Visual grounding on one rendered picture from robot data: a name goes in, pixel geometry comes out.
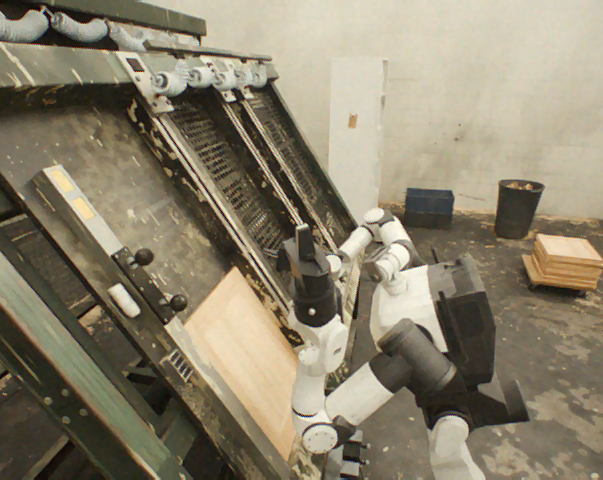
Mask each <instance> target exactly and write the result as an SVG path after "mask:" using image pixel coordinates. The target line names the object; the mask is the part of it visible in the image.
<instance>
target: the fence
mask: <svg viewBox="0 0 603 480"><path fill-rule="evenodd" d="M56 170H61V172H62V173H63V174H65V177H66V178H67V179H68V181H69V182H70V183H71V185H72V186H73V187H74V188H75V189H74V190H72V191H69V192H66V193H65V192H63V190H62V189H61V188H60V186H59V185H58V184H57V182H56V181H55V180H54V179H53V177H52V176H51V174H50V172H52V171H56ZM32 180H33V181H34V183H35V184H36V185H37V186H38V188H39V189H40V190H42V191H43V193H44V194H45V195H46V197H47V198H48V200H49V201H50V203H51V204H52V205H53V206H54V208H55V209H56V210H57V212H58V213H59V214H60V215H61V217H62V218H63V219H65V220H66V223H67V224H68V225H69V226H70V228H71V229H72V230H73V232H74V233H75V234H76V235H77V237H78V238H79V239H80V240H81V242H82V243H83V244H84V247H85V248H86V249H88V250H89V252H90V253H91V254H92V255H93V257H94V258H95V259H96V261H97V262H98V263H99V264H100V266H101V267H102V269H103V270H104V272H105V273H106V274H107V276H108V277H109V278H110V279H112V281H113V282H114V283H115V284H118V283H121V285H122V286H123V287H124V289H125V290H126V292H127V293H128V295H129V296H130V297H131V299H132V300H133V301H135V302H136V304H137V305H138V306H139V308H140V312H139V316H140V317H141V318H142V320H143V321H144V322H145V323H146V325H147V326H148V327H149V328H150V330H151V331H152V332H153V334H154V335H155V336H156V338H158V340H159V341H160V342H161V343H162V345H163V346H164V347H165V349H166V350H167V351H168V352H169V351H171V350H174V349H177V350H178V352H179V353H181V354H182V355H183V357H184V358H185V359H186V362H187V363H188V364H189V365H190V367H191V368H192V369H193V372H192V373H191V375H190V376H189V377H188V378H189V379H190V380H191V381H192V384H193V385H194V386H195V387H196V389H197V390H198V391H199V393H200V394H201V395H202V396H204V398H205V399H206V400H207V401H208V403H209V404H210V405H211V408H212V409H213V410H214V411H215V413H216V414H217V415H218V416H219V418H220V419H221V420H222V422H223V423H224V424H225V425H227V427H228V428H229V429H230V431H231V433H232V434H233V435H234V437H235V438H236V439H237V440H238V442H239V443H240V444H241V445H242V447H243V448H244V449H245V451H246V452H247V453H248V455H250V457H251V458H252V459H253V460H254V462H255V463H256V464H257V466H258V467H259V468H260V469H261V471H262V472H263V473H264V474H265V476H266V478H267V479H268V480H288V479H289V474H290V470H291V467H290V466H289V464H288V463H287V462H286V461H285V459H284V458H283V457H282V455H281V454H280V452H279V450H278V449H277V448H276V446H275V445H274V444H273V442H271V441H270V440H269V438H268V437H267V436H266V435H265V433H264V432H263V431H262V428H261V427H260V426H259V424H258V423H257V422H256V420H255V419H254V418H253V416H252V415H251V414H250V412H248V411H247V410H246V409H245V407H244V405H243V404H242V402H241V401H240V400H239V398H238V397H237V396H236V394H235V393H234V392H233V390H232V389H231V388H230V387H229V385H228V384H227V382H225V380H224V379H223V378H222V376H221V375H220V374H219V372H218V371H217V370H216V368H215V367H214V366H213V364H212V363H211V362H210V361H209V358H208V357H207V356H206V354H205V353H204V352H202V350H201V349H200V348H199V346H198V345H197V344H196V342H195V341H194V340H193V338H192V336H191V335H190V334H189V332H188V331H187V330H186V328H185V327H184V326H183V324H182V323H181V322H179V320H178V319H177V318H176V316H175V317H174V318H173V319H172V320H171V321H170V323H169V324H168V325H166V326H164V325H163V324H162V322H161V321H160V320H159V318H158V317H156V316H155V315H154V312H153V311H152V310H151V308H150V307H149V306H148V305H147V303H146V302H145V301H144V299H143V298H142V297H141V296H140V294H139V293H138V292H137V289H136V288H135V287H133V285H132V284H131V283H130V282H129V280H128V279H127V278H126V276H125V275H124V274H123V273H122V271H121V270H120V269H119V266H118V265H117V264H116V263H115V261H114V260H113V259H112V257H110V255H112V254H114V253H116V252H117V251H119V250H120V249H122V248H123V246H122V244H121V243H120V241H119V240H118V239H117V238H116V236H115V235H114V234H113V232H112V231H110V230H109V228H108V227H107V226H106V224H105V223H104V221H103V219H102V218H101V217H100V215H99V214H98V213H97V212H96V210H95V209H94V208H93V206H92V205H91V204H90V202H89V201H88V200H86V197H85V196H84V195H83V193H82V192H81V191H80V189H79V188H78V187H77V186H76V184H75V183H74V182H73V180H72V179H71V178H70V176H69V174H68V173H67V171H66V170H65V169H63V167H62V166H61V165H57V166H53V167H49V168H46V169H43V170H40V171H39V172H38V173H37V174H36V175H35V177H33V178H32ZM78 197H81V199H82V200H83V201H84V203H85V204H86V205H88V206H89V208H90V209H91V210H92V212H93V213H94V214H95V216H94V217H92V218H90V219H88V220H85V218H84V217H83V216H82V215H81V213H80V212H79V211H78V209H77V208H76V207H75V205H74V204H73V203H72V202H71V201H73V200H76V199H78Z"/></svg>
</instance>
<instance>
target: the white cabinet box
mask: <svg viewBox="0 0 603 480"><path fill-rule="evenodd" d="M389 62H390V58H385V57H331V91H330V130H329V169H328V175H329V177H330V178H331V180H332V182H333V183H334V185H335V187H336V189H337V190H338V192H339V194H340V195H341V198H342V200H344V201H345V203H346V205H347V206H348V208H349V210H350V211H351V213H352V215H353V217H354V218H355V220H356V223H357V224H358V226H359V227H360V225H361V224H362V223H363V222H364V219H363V216H364V214H365V213H367V212H368V211H370V210H371V209H374V208H378V195H379V182H380V169H381V156H382V142H383V128H384V115H385V101H386V89H387V75H389Z"/></svg>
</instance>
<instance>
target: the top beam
mask: <svg viewBox="0 0 603 480"><path fill-rule="evenodd" d="M115 52H120V51H106V50H94V49H80V48H67V47H53V46H40V45H27V44H13V43H0V112H7V111H17V110H29V109H39V108H51V106H61V105H72V104H83V103H94V102H105V101H116V100H126V99H131V98H132V97H133V96H135V95H137V94H138V93H139V92H140V90H139V89H138V87H137V86H136V84H135V82H133V80H132V79H131V77H130V76H129V74H128V73H127V72H126V70H125V69H124V67H123V66H122V64H121V63H120V61H119V59H118V57H117V56H116V54H115ZM137 54H138V55H139V57H140V58H141V61H142V62H143V64H144V65H145V67H146V68H147V70H148V71H149V73H150V74H151V76H153V74H152V73H151V71H150V70H149V68H148V67H147V64H149V65H150V66H151V68H152V69H153V71H154V72H155V73H158V72H161V71H162V72H167V73H168V72H170V71H174V64H176V62H177V61H178V59H176V58H174V56H173V55H160V54H147V53H137ZM199 58H200V57H187V56H186V58H185V59H182V62H186V65H187V66H188V68H189V69H191V68H194V67H198V68H200V67H204V65H202V64H201V62H200V61H199ZM209 59H212V62H213V63H214V65H215V66H216V68H217V70H218V71H219V72H229V71H228V69H227V68H225V66H224V64H223V63H222V61H227V59H213V58H209ZM182 62H181V63H182ZM264 66H265V68H264V69H266V70H264V71H266V72H264V73H266V74H265V75H266V77H267V79H266V83H265V85H264V86H263V87H265V86H266V85H267V83H269V82H271V81H276V80H277V79H278V78H280V76H279V75H278V73H277V71H276V70H275V68H274V66H272V64H266V63H264V64H263V65H262V67H264ZM186 84H187V87H185V90H184V92H182V93H181V94H192V93H202V92H208V91H210V90H211V89H213V88H214V87H213V85H212V83H211V86H209V87H208V88H205V89H196V88H193V87H191V86H189V84H188V82H186ZM181 94H178V95H181Z"/></svg>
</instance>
